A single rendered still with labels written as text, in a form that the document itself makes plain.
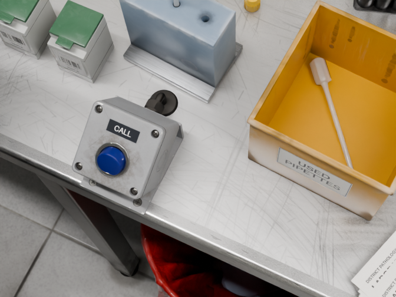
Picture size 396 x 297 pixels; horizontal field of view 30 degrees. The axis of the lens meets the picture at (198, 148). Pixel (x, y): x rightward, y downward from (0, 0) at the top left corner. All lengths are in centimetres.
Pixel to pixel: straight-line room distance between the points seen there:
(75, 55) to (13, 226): 99
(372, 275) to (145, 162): 23
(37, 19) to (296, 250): 33
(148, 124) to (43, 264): 101
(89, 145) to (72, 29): 12
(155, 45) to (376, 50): 21
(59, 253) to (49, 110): 90
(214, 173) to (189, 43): 13
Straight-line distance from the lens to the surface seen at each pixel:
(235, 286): 135
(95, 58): 74
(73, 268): 161
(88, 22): 71
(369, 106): 74
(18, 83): 78
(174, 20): 67
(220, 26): 66
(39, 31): 76
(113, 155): 65
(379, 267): 69
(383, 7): 79
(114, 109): 65
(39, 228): 165
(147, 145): 65
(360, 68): 74
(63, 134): 74
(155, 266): 114
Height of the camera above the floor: 155
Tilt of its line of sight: 70 degrees down
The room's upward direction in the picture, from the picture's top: 8 degrees counter-clockwise
